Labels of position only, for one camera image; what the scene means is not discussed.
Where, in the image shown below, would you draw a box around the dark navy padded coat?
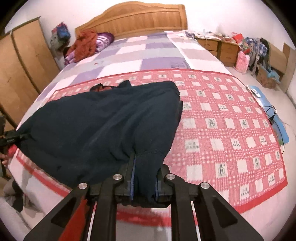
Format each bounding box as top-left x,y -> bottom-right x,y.
17,81 -> 183,203

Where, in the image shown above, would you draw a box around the blue plaid clothes pile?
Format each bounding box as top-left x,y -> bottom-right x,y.
245,37 -> 269,75

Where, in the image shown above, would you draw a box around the person's left hand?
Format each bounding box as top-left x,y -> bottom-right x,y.
0,153 -> 10,167

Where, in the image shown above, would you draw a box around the wooden wardrobe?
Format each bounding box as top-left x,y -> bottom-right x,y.
1,18 -> 60,130

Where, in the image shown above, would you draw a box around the hanging blue red bag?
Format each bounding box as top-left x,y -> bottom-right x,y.
50,22 -> 71,51

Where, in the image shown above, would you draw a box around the rust orange jacket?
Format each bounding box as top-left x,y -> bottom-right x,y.
65,30 -> 97,65

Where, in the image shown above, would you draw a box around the blue floor mat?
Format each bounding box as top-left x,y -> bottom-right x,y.
247,85 -> 290,146

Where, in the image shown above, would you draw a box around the purple patterned pillow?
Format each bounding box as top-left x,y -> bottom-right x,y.
64,32 -> 115,59

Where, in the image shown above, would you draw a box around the pink purple patchwork bed quilt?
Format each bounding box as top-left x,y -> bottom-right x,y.
0,29 -> 296,241

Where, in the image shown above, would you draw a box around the small printed cardboard box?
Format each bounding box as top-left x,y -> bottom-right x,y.
256,65 -> 280,89

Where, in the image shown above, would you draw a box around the pink plush bag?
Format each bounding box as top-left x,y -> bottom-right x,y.
234,51 -> 250,74

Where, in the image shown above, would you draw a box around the wooden headboard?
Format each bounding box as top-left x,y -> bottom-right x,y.
75,1 -> 188,39

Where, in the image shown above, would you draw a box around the wooden nightstand drawers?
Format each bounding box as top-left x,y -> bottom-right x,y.
195,37 -> 240,67

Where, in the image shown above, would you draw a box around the brown cardboard box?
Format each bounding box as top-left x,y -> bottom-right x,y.
268,42 -> 295,92

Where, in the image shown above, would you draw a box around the black floor cable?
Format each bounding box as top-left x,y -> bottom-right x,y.
262,105 -> 286,155

